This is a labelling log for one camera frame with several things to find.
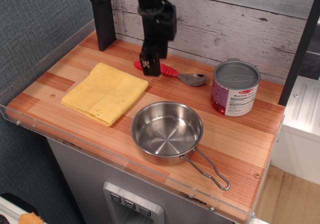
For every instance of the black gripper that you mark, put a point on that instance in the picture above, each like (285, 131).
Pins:
(159, 27)

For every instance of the red handled metal spoon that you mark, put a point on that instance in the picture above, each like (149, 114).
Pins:
(189, 79)

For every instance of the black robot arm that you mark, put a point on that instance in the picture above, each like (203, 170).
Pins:
(159, 19)

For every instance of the yellow folded cloth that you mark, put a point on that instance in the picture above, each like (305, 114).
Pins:
(105, 94)

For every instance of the small steel saucepan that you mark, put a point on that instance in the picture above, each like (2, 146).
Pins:
(168, 133)

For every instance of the toy cherry can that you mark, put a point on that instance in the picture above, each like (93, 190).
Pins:
(234, 88)

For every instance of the grey toy fridge cabinet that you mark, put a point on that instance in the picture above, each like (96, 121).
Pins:
(85, 176)

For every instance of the silver ice dispenser panel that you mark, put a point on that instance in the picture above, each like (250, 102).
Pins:
(126, 207)

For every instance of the white toy sink unit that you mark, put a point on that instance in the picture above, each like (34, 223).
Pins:
(297, 148)

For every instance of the orange object at corner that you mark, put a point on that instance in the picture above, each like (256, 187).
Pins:
(30, 218)

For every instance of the dark grey upright post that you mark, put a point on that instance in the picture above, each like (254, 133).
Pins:
(104, 23)

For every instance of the clear acrylic guard rail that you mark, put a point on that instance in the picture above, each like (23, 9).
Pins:
(240, 147)

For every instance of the dark right frame post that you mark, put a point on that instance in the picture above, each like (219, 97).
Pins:
(303, 45)

